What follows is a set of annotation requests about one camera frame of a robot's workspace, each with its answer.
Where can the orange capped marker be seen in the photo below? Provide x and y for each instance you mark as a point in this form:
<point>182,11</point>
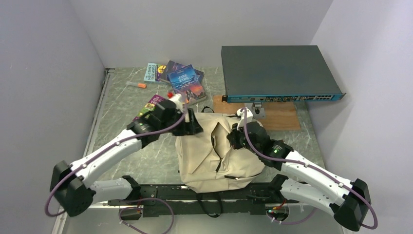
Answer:
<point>136,84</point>

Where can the black base frame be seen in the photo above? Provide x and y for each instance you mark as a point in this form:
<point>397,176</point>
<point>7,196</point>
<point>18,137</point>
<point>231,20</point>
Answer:
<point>162,199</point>

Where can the beige canvas backpack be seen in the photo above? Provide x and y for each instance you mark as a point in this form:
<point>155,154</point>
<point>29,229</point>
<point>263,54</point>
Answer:
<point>207,162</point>

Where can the aluminium rail frame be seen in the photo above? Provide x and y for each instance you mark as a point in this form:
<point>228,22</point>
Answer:
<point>97,161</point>

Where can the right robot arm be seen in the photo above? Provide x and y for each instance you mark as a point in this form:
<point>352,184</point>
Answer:
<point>349,202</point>

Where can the metal switch stand bracket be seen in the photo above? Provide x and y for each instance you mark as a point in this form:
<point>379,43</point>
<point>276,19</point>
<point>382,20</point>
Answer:
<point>257,109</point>

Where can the dark network switch box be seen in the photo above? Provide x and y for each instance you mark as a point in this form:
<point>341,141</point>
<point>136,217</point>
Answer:
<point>277,73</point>

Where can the purple treehouse book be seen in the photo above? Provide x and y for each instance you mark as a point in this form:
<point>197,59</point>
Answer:
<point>149,106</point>

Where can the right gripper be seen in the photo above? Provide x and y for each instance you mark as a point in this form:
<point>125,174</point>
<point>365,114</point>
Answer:
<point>233,136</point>

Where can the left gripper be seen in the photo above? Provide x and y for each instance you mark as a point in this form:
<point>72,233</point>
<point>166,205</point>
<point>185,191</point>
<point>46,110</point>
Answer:
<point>190,127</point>

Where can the Jane Eyre book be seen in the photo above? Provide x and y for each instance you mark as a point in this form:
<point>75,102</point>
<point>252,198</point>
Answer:
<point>192,93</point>

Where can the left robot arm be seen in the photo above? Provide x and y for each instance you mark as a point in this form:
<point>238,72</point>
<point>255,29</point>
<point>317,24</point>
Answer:
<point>76,186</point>

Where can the wooden board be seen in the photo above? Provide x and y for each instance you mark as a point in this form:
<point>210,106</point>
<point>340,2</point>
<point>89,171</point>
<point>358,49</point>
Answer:
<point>273,116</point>

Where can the light blue book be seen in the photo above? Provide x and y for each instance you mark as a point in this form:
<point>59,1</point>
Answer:
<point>154,73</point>

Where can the dark purple book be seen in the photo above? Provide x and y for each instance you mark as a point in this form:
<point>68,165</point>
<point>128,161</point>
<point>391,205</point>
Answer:
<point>176,68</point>

